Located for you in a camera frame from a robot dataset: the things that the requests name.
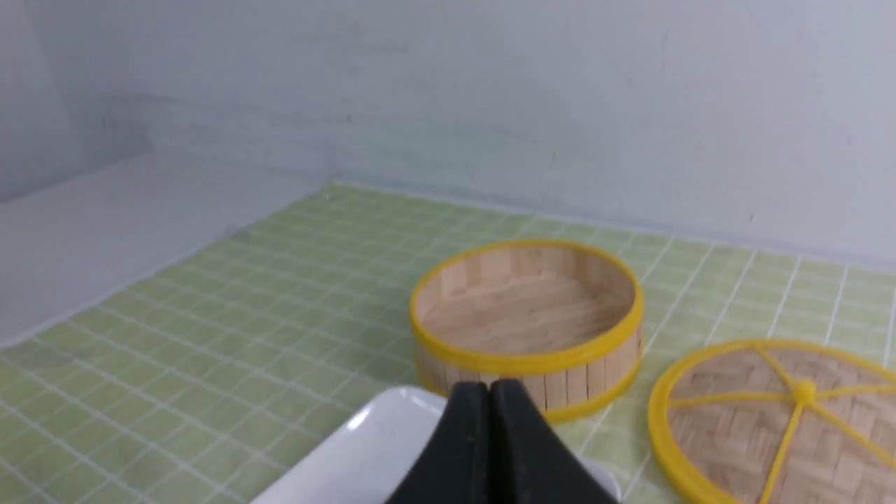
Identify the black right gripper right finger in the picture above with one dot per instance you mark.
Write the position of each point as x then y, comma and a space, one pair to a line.
528, 461

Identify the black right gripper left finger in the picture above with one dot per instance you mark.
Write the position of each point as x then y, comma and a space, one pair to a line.
454, 465

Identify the white square plate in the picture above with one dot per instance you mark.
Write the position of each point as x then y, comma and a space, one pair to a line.
367, 457

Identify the bamboo steamer basket yellow rim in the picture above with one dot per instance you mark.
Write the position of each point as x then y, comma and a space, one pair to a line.
562, 317

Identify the woven bamboo steamer lid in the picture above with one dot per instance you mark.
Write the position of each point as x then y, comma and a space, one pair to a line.
771, 421

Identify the green checkered tablecloth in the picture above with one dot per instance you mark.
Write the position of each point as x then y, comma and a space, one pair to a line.
207, 381

